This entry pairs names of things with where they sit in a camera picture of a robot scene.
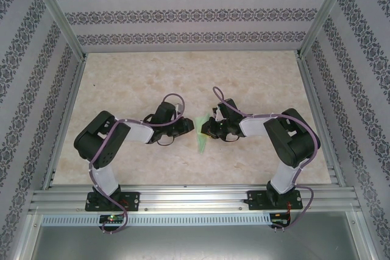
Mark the light green paper sheet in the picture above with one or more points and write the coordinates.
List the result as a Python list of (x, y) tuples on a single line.
[(201, 139)]

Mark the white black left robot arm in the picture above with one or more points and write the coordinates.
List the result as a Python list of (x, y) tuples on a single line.
[(138, 132)]

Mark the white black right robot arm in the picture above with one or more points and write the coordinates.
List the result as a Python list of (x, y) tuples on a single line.
[(256, 126)]

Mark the grey sheet metal shelf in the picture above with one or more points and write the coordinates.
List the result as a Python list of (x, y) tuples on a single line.
[(195, 244)]

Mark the small circuit board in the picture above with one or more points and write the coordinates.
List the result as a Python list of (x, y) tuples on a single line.
[(111, 219), (278, 219)]

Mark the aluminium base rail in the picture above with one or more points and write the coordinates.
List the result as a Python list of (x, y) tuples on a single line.
[(195, 199)]

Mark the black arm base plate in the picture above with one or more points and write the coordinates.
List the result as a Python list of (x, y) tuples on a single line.
[(134, 200), (254, 199)]

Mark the aluminium table side rail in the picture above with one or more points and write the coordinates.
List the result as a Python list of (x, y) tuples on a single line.
[(320, 120), (65, 120)]

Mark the aluminium frame post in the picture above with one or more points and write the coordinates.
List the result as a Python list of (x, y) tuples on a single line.
[(327, 13), (58, 13)]

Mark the aluminium frame leg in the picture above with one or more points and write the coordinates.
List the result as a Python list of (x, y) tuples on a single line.
[(362, 235), (26, 235)]

